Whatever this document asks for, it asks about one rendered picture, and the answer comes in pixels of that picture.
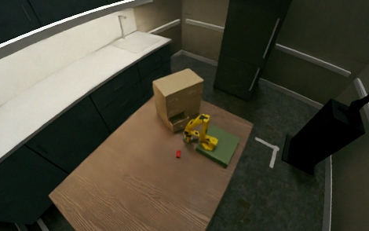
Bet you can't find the tan wooden chest of drawers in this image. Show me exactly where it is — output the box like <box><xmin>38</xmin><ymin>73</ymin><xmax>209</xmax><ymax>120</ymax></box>
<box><xmin>152</xmin><ymin>68</ymin><xmax>204</xmax><ymax>128</ymax></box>

